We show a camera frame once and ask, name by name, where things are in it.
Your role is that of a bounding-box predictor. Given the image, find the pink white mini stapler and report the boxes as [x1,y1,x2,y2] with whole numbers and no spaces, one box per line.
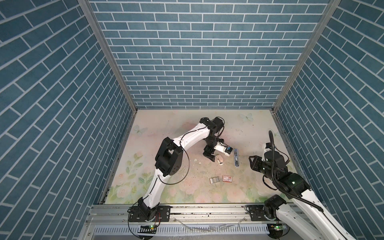
[215,155,224,166]

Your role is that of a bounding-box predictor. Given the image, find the blue mini stapler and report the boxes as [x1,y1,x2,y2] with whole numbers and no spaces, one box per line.
[234,149,239,167]

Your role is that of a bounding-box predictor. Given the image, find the red staple box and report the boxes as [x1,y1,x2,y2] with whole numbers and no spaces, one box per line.
[222,176,233,183]

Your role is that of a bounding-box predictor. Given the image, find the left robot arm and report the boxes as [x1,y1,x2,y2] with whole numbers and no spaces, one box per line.
[138,117,233,221]

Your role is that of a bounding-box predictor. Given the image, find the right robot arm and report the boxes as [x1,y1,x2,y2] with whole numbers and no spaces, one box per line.
[249,147,354,240]

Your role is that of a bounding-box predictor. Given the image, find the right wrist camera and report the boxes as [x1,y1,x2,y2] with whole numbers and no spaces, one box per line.
[262,143,272,157]

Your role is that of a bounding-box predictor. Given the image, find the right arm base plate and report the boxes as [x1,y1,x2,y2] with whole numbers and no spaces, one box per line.
[245,205,278,222]

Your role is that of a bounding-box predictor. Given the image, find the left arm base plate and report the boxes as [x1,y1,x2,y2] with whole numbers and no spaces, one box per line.
[129,206,171,223]

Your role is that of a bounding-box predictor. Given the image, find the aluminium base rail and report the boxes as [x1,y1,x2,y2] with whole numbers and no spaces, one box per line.
[83,203,284,235]

